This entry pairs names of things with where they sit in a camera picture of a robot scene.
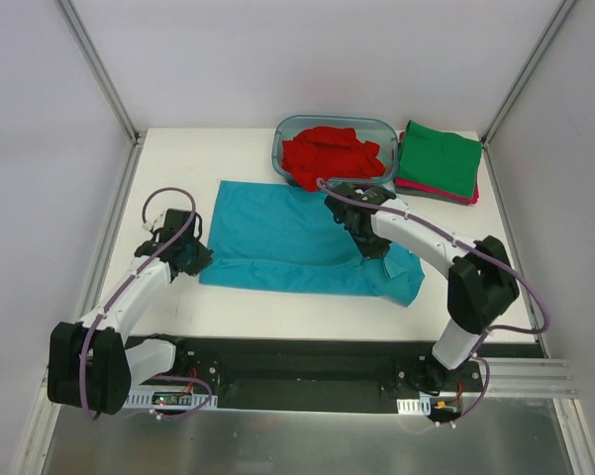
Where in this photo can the teal t shirt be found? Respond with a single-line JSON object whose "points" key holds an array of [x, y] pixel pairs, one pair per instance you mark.
{"points": [[272, 237]]}

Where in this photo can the clear blue plastic bin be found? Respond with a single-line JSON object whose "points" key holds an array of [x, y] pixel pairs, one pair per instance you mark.
{"points": [[366, 130]]}

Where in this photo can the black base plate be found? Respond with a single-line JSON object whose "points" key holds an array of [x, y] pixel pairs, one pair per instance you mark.
{"points": [[323, 376]]}

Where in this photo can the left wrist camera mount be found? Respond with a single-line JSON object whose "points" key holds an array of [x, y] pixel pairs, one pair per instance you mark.
{"points": [[154, 225]]}

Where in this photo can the right aluminium table rail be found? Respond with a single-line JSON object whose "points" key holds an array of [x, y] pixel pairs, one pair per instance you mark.
{"points": [[531, 304]]}

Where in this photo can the folded pink t shirt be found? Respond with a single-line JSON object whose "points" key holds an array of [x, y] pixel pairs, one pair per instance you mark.
{"points": [[435, 190]]}

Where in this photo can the right aluminium frame post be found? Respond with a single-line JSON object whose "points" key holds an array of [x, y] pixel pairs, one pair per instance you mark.
{"points": [[553, 27]]}

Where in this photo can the white cable duct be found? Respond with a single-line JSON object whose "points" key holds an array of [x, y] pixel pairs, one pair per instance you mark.
{"points": [[168, 400], [414, 407]]}

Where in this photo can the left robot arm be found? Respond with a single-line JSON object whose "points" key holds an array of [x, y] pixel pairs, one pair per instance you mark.
{"points": [[90, 366]]}

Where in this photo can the folded green t shirt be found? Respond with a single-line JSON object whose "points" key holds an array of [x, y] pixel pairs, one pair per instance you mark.
{"points": [[440, 158]]}

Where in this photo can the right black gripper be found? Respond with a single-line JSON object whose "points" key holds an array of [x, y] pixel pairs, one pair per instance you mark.
{"points": [[368, 242]]}

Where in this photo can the left aluminium table rail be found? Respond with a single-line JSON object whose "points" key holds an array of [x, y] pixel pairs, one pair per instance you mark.
{"points": [[106, 243]]}

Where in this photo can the aluminium frame post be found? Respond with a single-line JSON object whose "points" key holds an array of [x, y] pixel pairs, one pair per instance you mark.
{"points": [[88, 49], [553, 27]]}

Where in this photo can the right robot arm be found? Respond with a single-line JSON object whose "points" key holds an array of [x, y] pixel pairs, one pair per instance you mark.
{"points": [[481, 284]]}

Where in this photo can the right white cable duct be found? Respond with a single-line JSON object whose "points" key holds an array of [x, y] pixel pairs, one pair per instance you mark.
{"points": [[414, 407]]}

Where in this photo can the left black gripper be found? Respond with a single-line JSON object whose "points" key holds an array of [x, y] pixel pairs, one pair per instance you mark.
{"points": [[193, 254]]}

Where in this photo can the left white cable duct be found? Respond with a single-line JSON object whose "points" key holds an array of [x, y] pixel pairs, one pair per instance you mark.
{"points": [[168, 400]]}

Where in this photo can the aluminium table rail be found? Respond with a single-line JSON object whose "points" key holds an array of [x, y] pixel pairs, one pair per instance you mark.
{"points": [[531, 304], [106, 243]]}

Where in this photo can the left aluminium frame post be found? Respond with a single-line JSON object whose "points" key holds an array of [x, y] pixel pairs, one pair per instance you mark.
{"points": [[88, 49]]}

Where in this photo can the red t shirt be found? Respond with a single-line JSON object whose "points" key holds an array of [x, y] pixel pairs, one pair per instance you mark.
{"points": [[328, 152]]}

